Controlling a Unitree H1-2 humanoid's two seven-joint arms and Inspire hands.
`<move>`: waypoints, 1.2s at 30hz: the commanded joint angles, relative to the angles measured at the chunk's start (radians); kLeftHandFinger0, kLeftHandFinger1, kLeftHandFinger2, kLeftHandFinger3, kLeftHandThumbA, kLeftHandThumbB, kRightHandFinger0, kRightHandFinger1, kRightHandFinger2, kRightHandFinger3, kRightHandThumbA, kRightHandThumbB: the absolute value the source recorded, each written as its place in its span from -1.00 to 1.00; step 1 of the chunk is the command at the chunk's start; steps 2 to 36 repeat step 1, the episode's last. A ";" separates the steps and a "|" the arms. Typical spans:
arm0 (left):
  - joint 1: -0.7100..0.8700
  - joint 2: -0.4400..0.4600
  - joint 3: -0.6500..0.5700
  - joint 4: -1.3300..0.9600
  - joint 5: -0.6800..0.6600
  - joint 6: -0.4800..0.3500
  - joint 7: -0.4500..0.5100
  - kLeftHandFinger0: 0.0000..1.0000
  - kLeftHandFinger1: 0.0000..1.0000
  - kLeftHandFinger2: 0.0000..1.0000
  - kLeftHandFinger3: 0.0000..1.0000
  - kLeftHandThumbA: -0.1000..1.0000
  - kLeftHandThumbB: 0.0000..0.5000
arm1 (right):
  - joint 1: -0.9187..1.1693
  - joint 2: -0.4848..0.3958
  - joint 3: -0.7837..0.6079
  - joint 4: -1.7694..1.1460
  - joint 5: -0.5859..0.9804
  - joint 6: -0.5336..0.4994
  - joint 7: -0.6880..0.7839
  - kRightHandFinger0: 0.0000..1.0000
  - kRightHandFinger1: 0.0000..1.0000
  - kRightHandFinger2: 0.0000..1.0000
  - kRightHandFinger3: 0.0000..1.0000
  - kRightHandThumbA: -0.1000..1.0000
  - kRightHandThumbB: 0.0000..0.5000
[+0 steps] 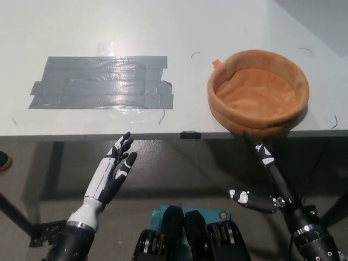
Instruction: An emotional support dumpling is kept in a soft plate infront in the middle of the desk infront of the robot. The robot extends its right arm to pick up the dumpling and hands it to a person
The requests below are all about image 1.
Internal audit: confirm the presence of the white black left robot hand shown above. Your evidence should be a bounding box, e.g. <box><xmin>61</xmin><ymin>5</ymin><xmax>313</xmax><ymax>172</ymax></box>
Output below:
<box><xmin>66</xmin><ymin>132</ymin><xmax>138</xmax><ymax>232</ymax></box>

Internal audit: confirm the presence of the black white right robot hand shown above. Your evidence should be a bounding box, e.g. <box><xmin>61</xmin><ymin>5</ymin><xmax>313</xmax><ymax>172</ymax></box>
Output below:
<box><xmin>229</xmin><ymin>132</ymin><xmax>316</xmax><ymax>234</ymax></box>

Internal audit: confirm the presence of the black teal robot torso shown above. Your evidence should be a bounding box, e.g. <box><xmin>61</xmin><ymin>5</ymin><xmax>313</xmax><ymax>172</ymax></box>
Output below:
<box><xmin>132</xmin><ymin>205</ymin><xmax>251</xmax><ymax>261</ymax></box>

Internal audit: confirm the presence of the orange plush basket plate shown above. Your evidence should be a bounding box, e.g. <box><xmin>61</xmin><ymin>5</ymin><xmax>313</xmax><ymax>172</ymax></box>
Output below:
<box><xmin>207</xmin><ymin>48</ymin><xmax>310</xmax><ymax>136</ymax></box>

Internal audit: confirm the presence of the large clear tape sheet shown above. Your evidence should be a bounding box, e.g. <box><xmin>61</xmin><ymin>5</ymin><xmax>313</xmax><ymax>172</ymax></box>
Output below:
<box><xmin>53</xmin><ymin>105</ymin><xmax>154</xmax><ymax>125</ymax></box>

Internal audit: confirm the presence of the black tape strip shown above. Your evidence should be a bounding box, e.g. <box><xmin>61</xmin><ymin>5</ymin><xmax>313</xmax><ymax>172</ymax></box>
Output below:
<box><xmin>180</xmin><ymin>130</ymin><xmax>202</xmax><ymax>139</ymax></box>

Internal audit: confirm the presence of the dark shoe with tan sole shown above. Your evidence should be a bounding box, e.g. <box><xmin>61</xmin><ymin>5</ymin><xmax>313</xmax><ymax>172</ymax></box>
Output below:
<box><xmin>0</xmin><ymin>151</ymin><xmax>14</xmax><ymax>172</ymax></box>

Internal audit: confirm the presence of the grey duct tape patch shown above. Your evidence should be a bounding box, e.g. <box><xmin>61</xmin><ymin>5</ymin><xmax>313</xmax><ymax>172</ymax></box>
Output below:
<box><xmin>27</xmin><ymin>55</ymin><xmax>175</xmax><ymax>110</ymax></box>

